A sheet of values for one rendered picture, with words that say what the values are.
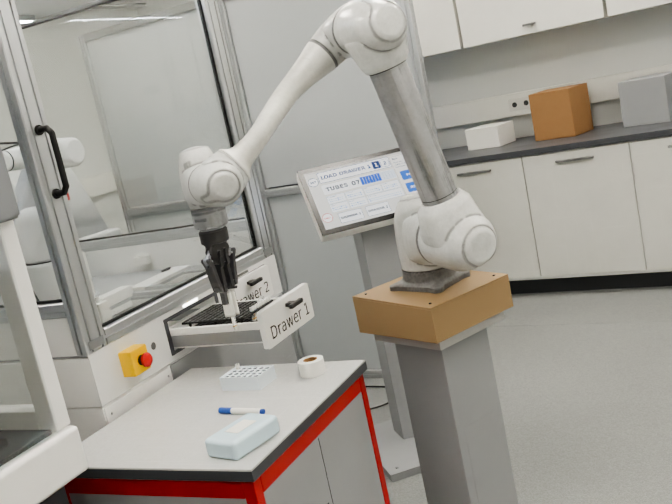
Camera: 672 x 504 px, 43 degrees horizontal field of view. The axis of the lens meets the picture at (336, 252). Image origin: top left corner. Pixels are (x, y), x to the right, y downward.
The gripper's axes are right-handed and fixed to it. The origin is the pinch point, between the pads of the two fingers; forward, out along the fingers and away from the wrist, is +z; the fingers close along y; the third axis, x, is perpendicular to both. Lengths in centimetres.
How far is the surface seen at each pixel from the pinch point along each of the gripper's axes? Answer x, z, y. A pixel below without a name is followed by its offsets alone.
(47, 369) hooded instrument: -8, -4, 57
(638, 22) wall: 58, -51, -385
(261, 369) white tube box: 2.9, 20.0, -3.1
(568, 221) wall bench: 14, 53, -317
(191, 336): -25.7, 12.8, -12.5
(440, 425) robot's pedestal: 35, 53, -40
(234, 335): -10.8, 13.3, -13.0
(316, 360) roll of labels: 18.1, 19.4, -7.1
